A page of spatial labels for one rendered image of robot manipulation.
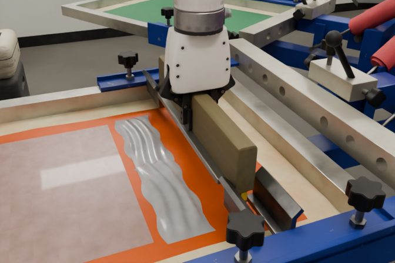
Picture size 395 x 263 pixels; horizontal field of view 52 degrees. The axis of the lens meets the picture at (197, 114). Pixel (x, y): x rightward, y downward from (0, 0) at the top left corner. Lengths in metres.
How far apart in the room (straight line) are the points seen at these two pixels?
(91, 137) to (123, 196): 0.19
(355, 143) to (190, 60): 0.29
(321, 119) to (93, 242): 0.43
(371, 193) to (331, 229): 0.07
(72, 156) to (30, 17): 3.78
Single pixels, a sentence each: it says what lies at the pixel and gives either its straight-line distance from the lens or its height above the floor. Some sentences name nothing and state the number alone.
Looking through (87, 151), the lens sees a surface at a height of 0.95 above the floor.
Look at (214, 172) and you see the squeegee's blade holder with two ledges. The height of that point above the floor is 1.01.
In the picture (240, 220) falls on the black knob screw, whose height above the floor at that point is 1.06.
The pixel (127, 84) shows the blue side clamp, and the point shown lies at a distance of 0.90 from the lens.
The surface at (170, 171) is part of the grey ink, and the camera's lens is 0.67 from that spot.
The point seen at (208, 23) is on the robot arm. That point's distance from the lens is 0.59.
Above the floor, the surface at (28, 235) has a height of 0.95.
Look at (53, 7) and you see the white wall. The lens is 4.47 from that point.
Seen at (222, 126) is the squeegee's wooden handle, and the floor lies 1.08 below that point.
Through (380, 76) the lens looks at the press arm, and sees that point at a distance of 0.90.
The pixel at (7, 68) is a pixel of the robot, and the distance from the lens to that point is 1.57.
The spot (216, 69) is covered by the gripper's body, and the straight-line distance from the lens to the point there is 0.63.
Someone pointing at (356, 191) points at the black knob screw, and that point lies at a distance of 0.51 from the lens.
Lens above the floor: 1.36
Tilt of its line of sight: 28 degrees down
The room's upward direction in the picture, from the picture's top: straight up
